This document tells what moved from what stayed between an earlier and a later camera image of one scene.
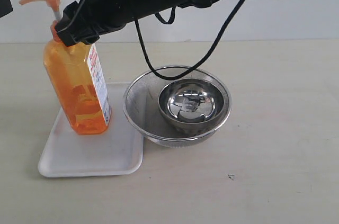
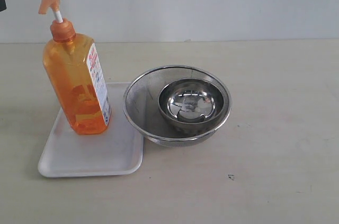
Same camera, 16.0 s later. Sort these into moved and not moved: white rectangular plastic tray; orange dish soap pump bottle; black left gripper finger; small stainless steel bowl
Moved: black left gripper finger
Not moved: white rectangular plastic tray; orange dish soap pump bottle; small stainless steel bowl
